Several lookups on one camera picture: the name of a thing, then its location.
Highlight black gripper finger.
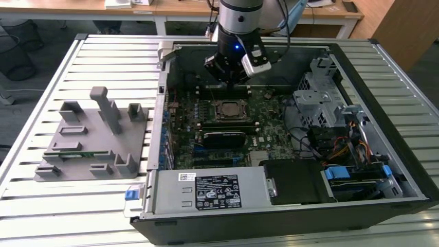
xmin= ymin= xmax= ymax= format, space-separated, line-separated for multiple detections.
xmin=236 ymin=69 xmax=248 ymax=91
xmin=204 ymin=55 xmax=237 ymax=92

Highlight silver square CPU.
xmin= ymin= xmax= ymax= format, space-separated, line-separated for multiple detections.
xmin=220 ymin=102 xmax=241 ymax=117

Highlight CPU socket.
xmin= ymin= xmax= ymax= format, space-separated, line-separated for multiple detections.
xmin=211 ymin=99 xmax=251 ymax=122

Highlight black RAM slot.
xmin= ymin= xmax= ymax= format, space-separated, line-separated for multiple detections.
xmin=196 ymin=84 xmax=251 ymax=94
xmin=196 ymin=90 xmax=251 ymax=100

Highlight green motherboard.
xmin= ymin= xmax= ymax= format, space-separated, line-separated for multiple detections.
xmin=165 ymin=86 xmax=299 ymax=170

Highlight silver metal drive cage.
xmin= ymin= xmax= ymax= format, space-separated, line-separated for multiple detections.
xmin=293 ymin=58 xmax=347 ymax=129

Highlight silver chipset heatsink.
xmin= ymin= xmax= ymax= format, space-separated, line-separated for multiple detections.
xmin=249 ymin=151 xmax=271 ymax=167

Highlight black expansion slot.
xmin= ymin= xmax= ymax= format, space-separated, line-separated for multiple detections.
xmin=192 ymin=158 xmax=236 ymax=168

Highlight black plastic shroud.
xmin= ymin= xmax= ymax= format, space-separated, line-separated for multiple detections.
xmin=261 ymin=158 xmax=335 ymax=206

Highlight hard disk in blue carrier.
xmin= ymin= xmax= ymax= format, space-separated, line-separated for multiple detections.
xmin=321 ymin=164 xmax=392 ymax=187

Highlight grey parts rack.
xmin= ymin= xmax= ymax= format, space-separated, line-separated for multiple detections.
xmin=33 ymin=86 xmax=150 ymax=183

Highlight grey power supply unit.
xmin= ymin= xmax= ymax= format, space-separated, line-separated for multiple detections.
xmin=140 ymin=168 xmax=275 ymax=214

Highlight green RAM stick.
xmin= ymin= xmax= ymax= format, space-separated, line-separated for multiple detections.
xmin=44 ymin=151 xmax=110 ymax=158

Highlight wooden cabinet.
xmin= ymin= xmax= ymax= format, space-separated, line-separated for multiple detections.
xmin=349 ymin=0 xmax=439 ymax=73

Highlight black mesh waste bin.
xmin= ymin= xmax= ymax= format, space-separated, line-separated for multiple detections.
xmin=0 ymin=19 xmax=44 ymax=52

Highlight black open PC case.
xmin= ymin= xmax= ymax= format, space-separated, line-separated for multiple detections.
xmin=129 ymin=40 xmax=439 ymax=246

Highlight silver rounded wrist camera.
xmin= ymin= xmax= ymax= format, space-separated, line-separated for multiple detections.
xmin=240 ymin=43 xmax=273 ymax=78

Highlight hanging cable silver plug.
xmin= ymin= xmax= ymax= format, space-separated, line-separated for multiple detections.
xmin=204 ymin=0 xmax=220 ymax=42

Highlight black data wire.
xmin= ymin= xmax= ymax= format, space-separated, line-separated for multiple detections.
xmin=285 ymin=126 xmax=323 ymax=157

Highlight yellow red power wires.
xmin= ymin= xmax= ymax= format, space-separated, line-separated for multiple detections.
xmin=321 ymin=120 xmax=375 ymax=165

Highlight wooden desk white frame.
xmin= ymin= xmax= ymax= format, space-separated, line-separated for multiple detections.
xmin=0 ymin=0 xmax=364 ymax=39

